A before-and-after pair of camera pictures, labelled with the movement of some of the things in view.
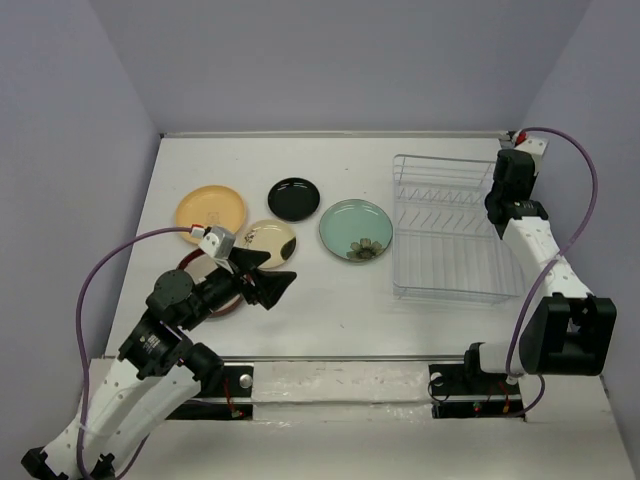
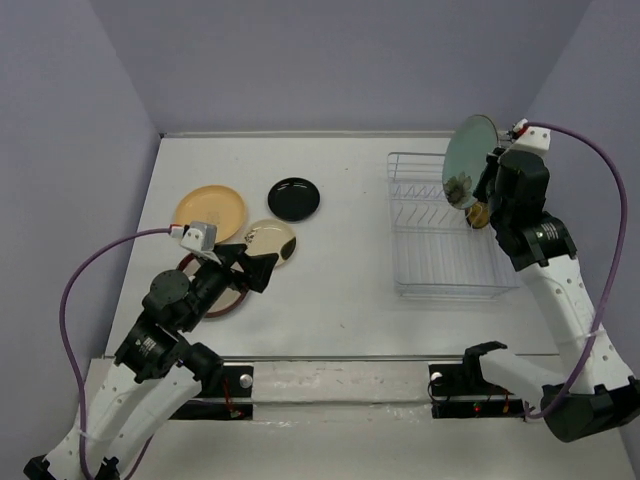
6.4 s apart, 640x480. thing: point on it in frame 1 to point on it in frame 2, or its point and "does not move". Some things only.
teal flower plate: [356, 230] to [464, 157]
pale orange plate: [210, 205] does not move
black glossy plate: [294, 199] does not move
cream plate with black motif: [273, 236] does not move
